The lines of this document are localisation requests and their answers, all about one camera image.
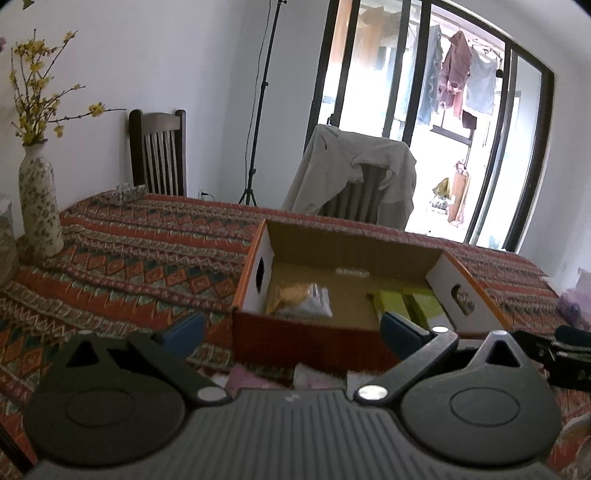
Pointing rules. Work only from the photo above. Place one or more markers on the floral fabric tissue cover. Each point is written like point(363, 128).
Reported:
point(129, 193)

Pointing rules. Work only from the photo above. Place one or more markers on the dark chair under jacket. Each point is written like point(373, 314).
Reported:
point(355, 198)

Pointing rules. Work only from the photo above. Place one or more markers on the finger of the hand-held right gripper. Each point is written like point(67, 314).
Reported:
point(568, 360)

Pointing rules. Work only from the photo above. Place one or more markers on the black light stand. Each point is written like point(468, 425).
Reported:
point(258, 115)

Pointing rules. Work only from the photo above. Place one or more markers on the beige patterned bag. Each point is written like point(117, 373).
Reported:
point(5, 249)

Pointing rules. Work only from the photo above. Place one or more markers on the dark hanging cloth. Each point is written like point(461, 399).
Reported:
point(469, 121)

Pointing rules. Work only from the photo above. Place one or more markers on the clear snack bag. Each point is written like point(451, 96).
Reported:
point(288, 297)

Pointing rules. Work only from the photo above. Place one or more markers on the maroon hanging jacket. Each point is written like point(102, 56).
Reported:
point(452, 69)

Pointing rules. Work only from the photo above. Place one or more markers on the dark wooden slatted chair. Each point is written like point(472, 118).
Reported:
point(157, 152)

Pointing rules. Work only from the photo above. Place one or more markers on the orange cardboard box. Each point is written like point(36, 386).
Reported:
point(323, 344)

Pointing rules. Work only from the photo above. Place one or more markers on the clear white snack packet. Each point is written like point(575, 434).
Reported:
point(318, 376)

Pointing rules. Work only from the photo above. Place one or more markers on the purple plastic pack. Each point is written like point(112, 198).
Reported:
point(575, 307)

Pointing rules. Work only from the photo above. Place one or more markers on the black framed sliding glass door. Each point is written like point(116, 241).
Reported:
point(535, 161)

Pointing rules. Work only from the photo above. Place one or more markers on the blue hanging shirt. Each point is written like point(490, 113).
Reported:
point(431, 78)

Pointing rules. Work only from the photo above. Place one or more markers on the beige jacket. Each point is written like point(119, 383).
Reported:
point(323, 170)

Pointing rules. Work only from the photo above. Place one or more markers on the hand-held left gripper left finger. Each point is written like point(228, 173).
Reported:
point(182, 332)

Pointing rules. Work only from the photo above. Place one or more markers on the light blue hanging t-shirt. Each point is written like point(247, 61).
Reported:
point(482, 85)

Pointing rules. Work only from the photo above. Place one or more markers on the pink snack packet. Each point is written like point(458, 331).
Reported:
point(254, 381)

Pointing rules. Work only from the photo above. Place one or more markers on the floral ceramic vase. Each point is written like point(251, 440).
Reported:
point(39, 207)

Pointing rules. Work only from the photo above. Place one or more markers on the yellow flower branches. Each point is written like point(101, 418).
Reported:
point(34, 92)

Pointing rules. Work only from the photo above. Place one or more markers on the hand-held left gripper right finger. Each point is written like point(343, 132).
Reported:
point(399, 332)

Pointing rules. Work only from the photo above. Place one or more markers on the beige hanging shirt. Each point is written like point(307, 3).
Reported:
point(376, 27)

